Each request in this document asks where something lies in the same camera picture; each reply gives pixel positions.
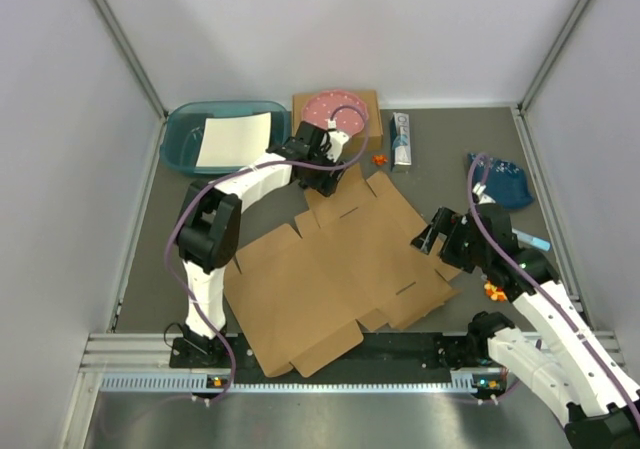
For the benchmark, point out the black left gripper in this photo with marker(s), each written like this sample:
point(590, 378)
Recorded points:
point(326, 184)

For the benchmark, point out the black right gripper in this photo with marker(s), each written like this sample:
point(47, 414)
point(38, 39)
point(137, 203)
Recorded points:
point(447, 223)

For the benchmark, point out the brown cardboard box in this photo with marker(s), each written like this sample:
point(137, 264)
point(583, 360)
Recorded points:
point(374, 125)
point(346, 262)

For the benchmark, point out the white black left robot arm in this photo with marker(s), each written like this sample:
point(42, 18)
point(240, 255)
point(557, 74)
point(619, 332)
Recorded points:
point(207, 232)

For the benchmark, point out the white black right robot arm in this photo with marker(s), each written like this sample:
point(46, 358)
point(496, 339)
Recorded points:
point(595, 401)

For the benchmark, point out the closed brown cardboard box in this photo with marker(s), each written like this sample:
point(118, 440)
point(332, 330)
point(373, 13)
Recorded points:
point(374, 125)

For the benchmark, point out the white blue toothpaste box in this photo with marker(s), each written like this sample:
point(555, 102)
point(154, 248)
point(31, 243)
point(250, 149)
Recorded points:
point(400, 135)

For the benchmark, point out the pink dotted plate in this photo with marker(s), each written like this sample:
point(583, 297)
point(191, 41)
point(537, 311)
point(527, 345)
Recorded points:
point(336, 109)

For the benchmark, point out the small orange candy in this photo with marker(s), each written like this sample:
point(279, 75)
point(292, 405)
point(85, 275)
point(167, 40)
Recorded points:
point(379, 159)

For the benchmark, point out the white paper sheet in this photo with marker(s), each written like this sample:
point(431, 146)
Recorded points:
point(234, 142)

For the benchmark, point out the orange plush flower toy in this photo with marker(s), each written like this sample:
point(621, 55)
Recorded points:
point(494, 292)

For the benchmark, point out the light blue pen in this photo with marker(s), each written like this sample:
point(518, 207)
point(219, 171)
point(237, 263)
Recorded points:
point(532, 241)

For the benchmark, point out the teal plastic bin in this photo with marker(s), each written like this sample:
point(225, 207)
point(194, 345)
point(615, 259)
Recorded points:
point(184, 132)

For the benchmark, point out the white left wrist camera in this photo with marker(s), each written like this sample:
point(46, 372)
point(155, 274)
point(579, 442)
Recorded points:
point(337, 141)

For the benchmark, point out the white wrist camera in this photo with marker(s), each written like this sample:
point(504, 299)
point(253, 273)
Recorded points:
point(480, 196)
point(337, 141)

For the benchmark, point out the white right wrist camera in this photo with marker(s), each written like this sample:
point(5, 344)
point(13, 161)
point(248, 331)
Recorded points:
point(480, 196)

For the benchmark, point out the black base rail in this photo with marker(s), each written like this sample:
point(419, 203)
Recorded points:
point(435, 350)

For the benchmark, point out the grey slotted cable duct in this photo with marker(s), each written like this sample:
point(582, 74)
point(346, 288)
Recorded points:
point(459, 383)

